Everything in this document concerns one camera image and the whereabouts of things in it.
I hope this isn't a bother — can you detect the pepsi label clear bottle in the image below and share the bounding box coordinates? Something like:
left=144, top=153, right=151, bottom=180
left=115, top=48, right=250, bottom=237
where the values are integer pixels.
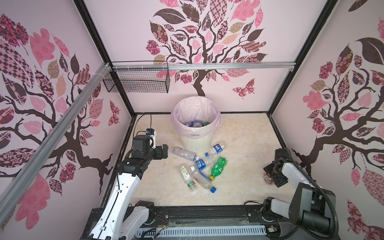
left=205, top=141, right=228, bottom=157

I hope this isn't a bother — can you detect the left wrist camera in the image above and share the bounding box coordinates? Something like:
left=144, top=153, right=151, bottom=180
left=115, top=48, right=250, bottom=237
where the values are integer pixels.
left=146, top=128, right=157, bottom=149

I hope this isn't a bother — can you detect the white slotted cable duct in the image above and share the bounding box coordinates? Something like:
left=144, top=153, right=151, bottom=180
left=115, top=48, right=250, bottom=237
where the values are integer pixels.
left=134, top=226, right=267, bottom=240

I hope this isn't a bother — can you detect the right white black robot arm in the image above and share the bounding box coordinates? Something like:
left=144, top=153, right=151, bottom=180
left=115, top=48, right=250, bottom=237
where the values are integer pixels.
left=261, top=149, right=339, bottom=240

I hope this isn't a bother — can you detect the red orange label bottle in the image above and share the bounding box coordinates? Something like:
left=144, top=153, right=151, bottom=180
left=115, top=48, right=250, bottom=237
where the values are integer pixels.
left=264, top=173, right=274, bottom=185

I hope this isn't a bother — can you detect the aluminium rail wall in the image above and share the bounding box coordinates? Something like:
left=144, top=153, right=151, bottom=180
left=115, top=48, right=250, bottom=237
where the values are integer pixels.
left=1, top=63, right=111, bottom=224
left=113, top=62, right=296, bottom=71

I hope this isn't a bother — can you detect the pink plastic bin liner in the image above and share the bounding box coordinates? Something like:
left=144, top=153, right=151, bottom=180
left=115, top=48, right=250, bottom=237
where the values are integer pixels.
left=171, top=96, right=221, bottom=139

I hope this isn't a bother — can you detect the white ribbed trash bin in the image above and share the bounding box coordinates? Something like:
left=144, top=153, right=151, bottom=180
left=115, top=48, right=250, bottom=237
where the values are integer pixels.
left=180, top=135, right=214, bottom=154

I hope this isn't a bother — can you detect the blue cap clear bottle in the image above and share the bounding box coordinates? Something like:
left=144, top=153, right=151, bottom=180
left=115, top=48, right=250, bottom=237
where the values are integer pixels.
left=192, top=171, right=217, bottom=193

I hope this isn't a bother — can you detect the white cap blue label bottle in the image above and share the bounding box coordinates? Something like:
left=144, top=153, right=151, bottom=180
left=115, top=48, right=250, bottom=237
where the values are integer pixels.
left=193, top=120, right=204, bottom=128

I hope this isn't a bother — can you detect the clear crushed bottle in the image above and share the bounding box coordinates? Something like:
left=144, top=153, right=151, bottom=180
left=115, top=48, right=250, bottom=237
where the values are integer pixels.
left=173, top=147, right=201, bottom=162

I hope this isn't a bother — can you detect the black wire mesh basket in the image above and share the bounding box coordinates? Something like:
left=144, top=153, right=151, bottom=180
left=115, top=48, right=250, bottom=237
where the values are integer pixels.
left=103, top=60, right=171, bottom=94

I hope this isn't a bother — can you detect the blue label bottle centre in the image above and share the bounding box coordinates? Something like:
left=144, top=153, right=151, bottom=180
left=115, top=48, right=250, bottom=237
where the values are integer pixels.
left=190, top=156, right=216, bottom=172

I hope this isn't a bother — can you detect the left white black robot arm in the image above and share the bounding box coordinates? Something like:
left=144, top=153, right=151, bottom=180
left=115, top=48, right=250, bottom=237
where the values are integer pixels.
left=81, top=129, right=169, bottom=240

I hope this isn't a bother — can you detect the aluminium rail back wall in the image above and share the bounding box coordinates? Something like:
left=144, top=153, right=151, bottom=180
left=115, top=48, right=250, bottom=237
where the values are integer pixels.
left=113, top=62, right=296, bottom=71

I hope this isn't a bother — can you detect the green cap clear bottle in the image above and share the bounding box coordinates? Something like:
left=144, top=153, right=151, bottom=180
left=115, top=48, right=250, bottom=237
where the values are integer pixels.
left=179, top=166, right=198, bottom=193

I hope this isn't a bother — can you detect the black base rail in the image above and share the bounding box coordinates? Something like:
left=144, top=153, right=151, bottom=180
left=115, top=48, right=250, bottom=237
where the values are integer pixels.
left=80, top=203, right=340, bottom=240

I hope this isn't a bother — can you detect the aluminium rail left wall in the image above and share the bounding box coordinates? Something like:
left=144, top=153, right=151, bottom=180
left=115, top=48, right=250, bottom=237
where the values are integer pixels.
left=1, top=63, right=111, bottom=224

